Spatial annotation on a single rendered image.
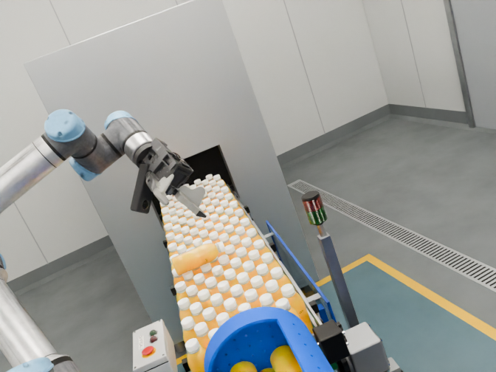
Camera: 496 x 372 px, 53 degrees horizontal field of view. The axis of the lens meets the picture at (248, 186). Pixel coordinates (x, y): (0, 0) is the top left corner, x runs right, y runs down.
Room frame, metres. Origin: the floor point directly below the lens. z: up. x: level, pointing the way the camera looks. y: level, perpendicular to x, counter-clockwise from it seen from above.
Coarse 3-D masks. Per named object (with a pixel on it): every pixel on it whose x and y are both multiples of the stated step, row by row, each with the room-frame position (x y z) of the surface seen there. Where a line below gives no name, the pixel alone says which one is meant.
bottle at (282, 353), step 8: (272, 352) 1.02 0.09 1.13; (280, 352) 1.00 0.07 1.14; (288, 352) 0.99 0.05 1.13; (272, 360) 1.00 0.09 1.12; (280, 360) 0.97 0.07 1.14; (288, 360) 0.96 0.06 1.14; (296, 360) 0.96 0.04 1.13; (280, 368) 0.95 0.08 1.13; (288, 368) 0.94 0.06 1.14; (296, 368) 0.93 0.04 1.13
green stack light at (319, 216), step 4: (324, 208) 1.54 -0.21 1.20; (308, 212) 1.54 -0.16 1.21; (312, 212) 1.53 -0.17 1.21; (316, 212) 1.52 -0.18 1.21; (320, 212) 1.52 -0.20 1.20; (324, 212) 1.53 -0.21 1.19; (308, 216) 1.54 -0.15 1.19; (312, 216) 1.53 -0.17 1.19; (316, 216) 1.52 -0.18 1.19; (320, 216) 1.52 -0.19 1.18; (324, 216) 1.53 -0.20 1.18; (312, 220) 1.53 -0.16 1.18; (316, 220) 1.52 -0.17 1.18; (320, 220) 1.52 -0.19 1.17; (324, 220) 1.52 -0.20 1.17; (312, 224) 1.53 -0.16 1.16; (316, 224) 1.52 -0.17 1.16
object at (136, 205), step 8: (144, 168) 1.16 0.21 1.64; (144, 176) 1.15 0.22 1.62; (136, 184) 1.15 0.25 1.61; (144, 184) 1.14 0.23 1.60; (136, 192) 1.14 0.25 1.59; (144, 192) 1.14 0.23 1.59; (152, 192) 1.17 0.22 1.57; (136, 200) 1.13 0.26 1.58; (144, 200) 1.14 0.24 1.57; (136, 208) 1.12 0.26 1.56; (144, 208) 1.13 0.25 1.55
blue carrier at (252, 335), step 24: (240, 312) 1.07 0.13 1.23; (264, 312) 1.05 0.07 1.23; (288, 312) 1.07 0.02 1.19; (216, 336) 1.04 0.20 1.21; (240, 336) 1.06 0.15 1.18; (264, 336) 1.07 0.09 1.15; (288, 336) 0.95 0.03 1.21; (216, 360) 1.05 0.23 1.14; (240, 360) 1.06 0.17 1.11; (264, 360) 1.07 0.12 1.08; (312, 360) 0.87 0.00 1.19
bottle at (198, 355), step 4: (200, 348) 1.23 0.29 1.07; (204, 348) 1.24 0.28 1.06; (188, 352) 1.22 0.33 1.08; (192, 352) 1.22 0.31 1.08; (196, 352) 1.22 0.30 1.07; (200, 352) 1.22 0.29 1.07; (204, 352) 1.22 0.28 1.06; (188, 356) 1.22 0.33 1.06; (192, 356) 1.21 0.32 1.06; (196, 356) 1.21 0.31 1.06; (200, 356) 1.21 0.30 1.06; (188, 360) 1.22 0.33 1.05; (192, 360) 1.21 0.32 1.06; (196, 360) 1.21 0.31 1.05; (200, 360) 1.21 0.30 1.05; (188, 364) 1.22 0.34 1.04; (192, 364) 1.21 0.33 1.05; (196, 364) 1.20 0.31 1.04; (200, 364) 1.20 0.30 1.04; (192, 368) 1.21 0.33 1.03; (196, 368) 1.20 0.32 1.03; (200, 368) 1.20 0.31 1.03
